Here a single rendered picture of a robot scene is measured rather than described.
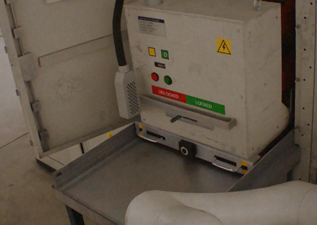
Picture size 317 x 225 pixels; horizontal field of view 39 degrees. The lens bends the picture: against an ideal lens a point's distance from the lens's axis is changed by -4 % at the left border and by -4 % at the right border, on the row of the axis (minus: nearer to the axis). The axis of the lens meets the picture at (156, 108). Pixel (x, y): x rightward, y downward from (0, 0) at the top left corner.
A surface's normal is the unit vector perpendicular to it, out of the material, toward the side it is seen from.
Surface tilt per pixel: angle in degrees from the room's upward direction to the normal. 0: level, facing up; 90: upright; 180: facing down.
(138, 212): 45
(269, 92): 90
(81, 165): 90
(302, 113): 90
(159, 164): 0
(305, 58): 90
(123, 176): 0
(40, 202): 0
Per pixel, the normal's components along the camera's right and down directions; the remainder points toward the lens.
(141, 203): -0.54, -0.72
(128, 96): 0.74, 0.24
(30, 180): -0.12, -0.88
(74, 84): 0.51, 0.35
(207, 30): -0.67, 0.41
